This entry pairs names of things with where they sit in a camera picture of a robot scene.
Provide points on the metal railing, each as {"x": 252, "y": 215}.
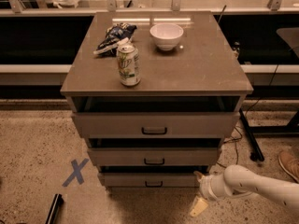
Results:
{"x": 149, "y": 0}

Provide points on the white ceramic bowl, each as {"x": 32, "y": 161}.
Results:
{"x": 166, "y": 35}

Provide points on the grey drawer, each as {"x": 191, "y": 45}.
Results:
{"x": 148, "y": 180}
{"x": 188, "y": 156}
{"x": 155, "y": 125}

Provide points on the blue chip bag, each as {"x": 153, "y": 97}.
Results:
{"x": 115, "y": 35}

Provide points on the black bar bottom left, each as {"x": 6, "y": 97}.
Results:
{"x": 55, "y": 207}

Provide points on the blue tape cross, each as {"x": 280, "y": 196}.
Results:
{"x": 76, "y": 173}

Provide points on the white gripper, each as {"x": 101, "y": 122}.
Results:
{"x": 206, "y": 187}

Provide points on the brown shoe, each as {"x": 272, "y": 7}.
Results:
{"x": 289, "y": 164}

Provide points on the green white soda can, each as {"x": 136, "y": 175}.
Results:
{"x": 128, "y": 64}

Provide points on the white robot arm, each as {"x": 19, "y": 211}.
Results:
{"x": 236, "y": 182}

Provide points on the grey drawer cabinet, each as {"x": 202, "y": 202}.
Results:
{"x": 200, "y": 74}

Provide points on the black stand leg right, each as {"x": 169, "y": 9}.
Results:
{"x": 256, "y": 153}

